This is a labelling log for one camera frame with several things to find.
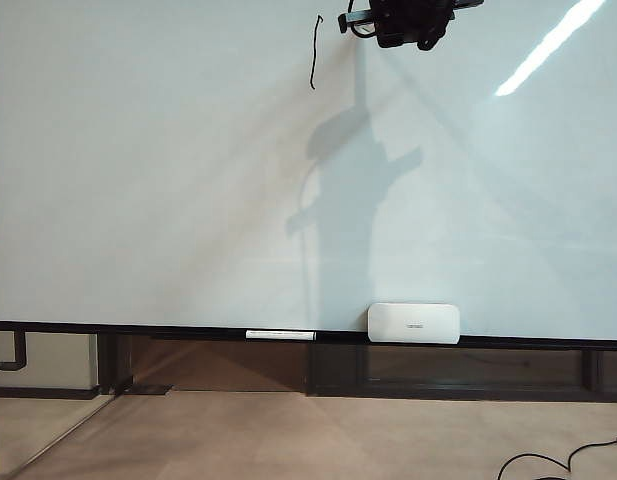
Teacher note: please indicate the black bent pipe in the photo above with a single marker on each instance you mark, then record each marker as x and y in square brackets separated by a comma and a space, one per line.
[21, 350]

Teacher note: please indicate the white rectangular board eraser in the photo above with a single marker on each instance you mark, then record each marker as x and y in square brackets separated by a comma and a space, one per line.
[413, 325]

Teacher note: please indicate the black whiteboard tray rail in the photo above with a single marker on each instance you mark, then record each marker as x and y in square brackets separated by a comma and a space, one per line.
[138, 330]

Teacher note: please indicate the white marker pen black cap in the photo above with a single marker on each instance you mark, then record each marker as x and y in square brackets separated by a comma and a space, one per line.
[278, 335]

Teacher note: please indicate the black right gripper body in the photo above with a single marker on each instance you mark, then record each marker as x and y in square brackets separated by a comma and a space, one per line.
[410, 22]

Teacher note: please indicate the large white whiteboard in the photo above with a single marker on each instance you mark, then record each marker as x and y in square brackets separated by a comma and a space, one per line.
[138, 200]

